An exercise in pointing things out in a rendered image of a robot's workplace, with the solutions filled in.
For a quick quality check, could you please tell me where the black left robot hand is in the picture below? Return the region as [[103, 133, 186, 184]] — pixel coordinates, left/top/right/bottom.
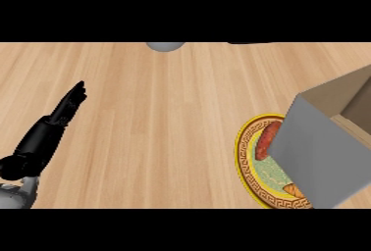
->
[[0, 80, 88, 181]]

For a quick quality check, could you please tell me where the golden croissant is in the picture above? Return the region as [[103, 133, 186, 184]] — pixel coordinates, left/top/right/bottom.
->
[[280, 183, 307, 199]]

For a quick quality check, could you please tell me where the grey cardboard box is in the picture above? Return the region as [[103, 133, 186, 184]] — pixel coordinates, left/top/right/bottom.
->
[[265, 64, 371, 210]]

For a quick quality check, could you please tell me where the grey rounded object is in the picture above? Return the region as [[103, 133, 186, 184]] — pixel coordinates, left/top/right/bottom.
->
[[144, 41, 186, 53]]

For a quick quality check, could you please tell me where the yellow patterned plate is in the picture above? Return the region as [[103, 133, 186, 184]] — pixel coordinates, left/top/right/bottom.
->
[[233, 113, 314, 210]]

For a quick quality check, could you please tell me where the red sausage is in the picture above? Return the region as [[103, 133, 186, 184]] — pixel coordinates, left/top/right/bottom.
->
[[255, 121, 283, 162]]

